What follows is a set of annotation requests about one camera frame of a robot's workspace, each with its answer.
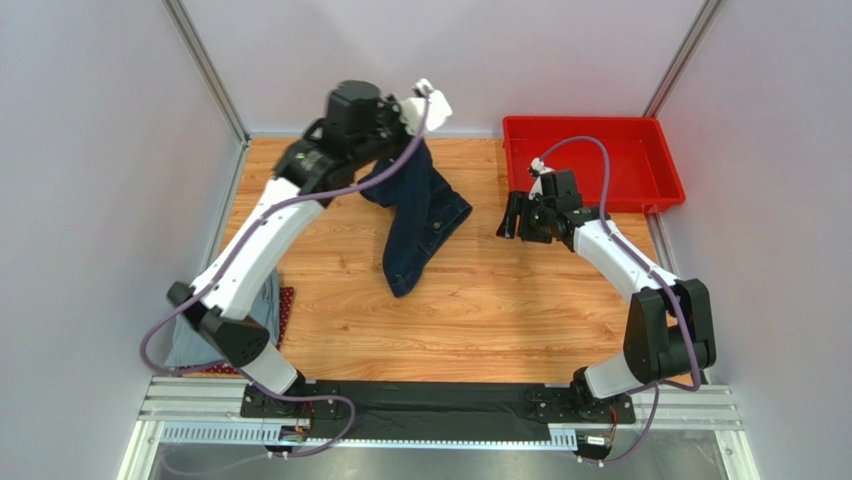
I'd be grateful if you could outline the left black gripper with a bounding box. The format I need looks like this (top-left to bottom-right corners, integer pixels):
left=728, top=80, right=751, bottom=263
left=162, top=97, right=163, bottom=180
left=354, top=95, right=425, bottom=172

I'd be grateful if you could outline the dark blue denim skirt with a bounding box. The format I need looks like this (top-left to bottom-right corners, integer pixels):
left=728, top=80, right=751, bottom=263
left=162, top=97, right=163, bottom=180
left=361, top=143, right=473, bottom=298

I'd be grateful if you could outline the red polka dot skirt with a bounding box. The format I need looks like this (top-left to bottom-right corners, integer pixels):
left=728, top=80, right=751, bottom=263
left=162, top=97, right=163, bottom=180
left=179, top=287, right=295, bottom=376

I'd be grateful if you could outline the light blue denim skirt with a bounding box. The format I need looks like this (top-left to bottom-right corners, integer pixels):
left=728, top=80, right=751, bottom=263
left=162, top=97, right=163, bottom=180
left=165, top=270, right=280, bottom=367

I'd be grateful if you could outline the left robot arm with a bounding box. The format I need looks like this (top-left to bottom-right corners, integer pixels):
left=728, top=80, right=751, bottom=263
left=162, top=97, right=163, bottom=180
left=163, top=79, right=453, bottom=419

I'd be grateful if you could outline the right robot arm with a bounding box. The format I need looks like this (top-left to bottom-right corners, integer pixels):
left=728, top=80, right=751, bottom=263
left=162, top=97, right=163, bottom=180
left=496, top=165, right=716, bottom=421

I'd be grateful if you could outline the red plastic bin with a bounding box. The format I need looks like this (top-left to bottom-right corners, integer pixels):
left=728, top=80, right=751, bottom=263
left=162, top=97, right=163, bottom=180
left=501, top=116, right=686, bottom=214

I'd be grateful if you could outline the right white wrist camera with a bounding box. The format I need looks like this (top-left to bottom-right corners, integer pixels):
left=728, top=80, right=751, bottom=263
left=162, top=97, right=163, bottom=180
left=528, top=157, right=553, bottom=200

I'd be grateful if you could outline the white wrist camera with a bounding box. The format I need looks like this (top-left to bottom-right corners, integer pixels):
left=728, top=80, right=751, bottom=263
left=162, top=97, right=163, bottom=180
left=398, top=78, right=453, bottom=136
left=528, top=157, right=553, bottom=200

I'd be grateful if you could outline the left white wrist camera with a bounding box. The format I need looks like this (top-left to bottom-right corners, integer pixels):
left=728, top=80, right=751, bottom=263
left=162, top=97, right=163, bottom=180
left=398, top=78, right=453, bottom=136

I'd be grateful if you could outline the aluminium frame rail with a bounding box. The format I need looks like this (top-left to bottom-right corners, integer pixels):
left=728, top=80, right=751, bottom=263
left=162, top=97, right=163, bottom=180
left=137, top=376, right=760, bottom=479

